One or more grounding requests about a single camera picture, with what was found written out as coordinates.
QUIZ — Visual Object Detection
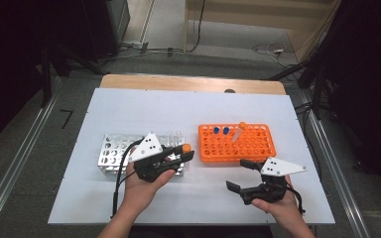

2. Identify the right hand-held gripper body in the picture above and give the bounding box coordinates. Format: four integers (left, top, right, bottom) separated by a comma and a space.
240, 157, 309, 205

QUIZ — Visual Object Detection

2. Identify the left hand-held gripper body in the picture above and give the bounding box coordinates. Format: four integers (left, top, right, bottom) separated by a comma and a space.
127, 132, 183, 183

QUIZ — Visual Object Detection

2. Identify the orange plastic test tube rack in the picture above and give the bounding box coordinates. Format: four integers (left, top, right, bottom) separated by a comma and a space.
197, 123, 277, 164

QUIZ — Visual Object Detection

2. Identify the silver metal test tube rack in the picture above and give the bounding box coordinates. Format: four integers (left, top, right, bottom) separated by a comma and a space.
97, 133, 187, 177

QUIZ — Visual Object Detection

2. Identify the person's right hand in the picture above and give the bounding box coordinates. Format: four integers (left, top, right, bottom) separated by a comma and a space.
251, 175, 301, 226

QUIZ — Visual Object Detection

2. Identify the person's left hand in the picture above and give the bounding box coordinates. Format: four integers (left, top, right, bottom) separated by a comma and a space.
124, 147, 177, 216

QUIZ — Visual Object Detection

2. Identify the white board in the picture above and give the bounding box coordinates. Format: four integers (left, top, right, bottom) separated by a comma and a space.
48, 87, 335, 226

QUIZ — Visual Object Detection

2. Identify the wooden table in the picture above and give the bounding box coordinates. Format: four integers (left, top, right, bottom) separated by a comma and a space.
98, 73, 287, 96

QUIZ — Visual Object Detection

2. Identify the black metal stand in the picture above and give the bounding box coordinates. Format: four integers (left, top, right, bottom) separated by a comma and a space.
39, 42, 107, 109
264, 56, 332, 121

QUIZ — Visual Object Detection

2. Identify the grey power strip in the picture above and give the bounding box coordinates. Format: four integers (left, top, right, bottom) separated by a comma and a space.
121, 41, 151, 56

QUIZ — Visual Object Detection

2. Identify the black cabinet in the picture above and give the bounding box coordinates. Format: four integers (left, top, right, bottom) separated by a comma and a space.
80, 0, 132, 62

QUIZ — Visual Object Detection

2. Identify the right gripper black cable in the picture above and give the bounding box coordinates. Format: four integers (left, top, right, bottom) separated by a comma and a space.
286, 182, 308, 215

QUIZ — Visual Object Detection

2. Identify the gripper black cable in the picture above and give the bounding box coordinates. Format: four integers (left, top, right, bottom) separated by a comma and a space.
286, 182, 308, 215
111, 138, 145, 219

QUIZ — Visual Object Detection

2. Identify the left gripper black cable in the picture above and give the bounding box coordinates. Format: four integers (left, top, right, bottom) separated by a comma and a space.
111, 138, 145, 219

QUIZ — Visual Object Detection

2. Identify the metal floor rail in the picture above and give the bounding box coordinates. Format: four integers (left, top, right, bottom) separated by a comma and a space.
0, 77, 64, 238
297, 88, 372, 238

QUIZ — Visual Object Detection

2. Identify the white floor cable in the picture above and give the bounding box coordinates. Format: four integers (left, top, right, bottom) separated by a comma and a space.
251, 42, 300, 69

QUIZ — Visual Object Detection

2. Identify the black floor cable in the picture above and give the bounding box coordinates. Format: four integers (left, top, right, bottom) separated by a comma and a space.
185, 0, 207, 54

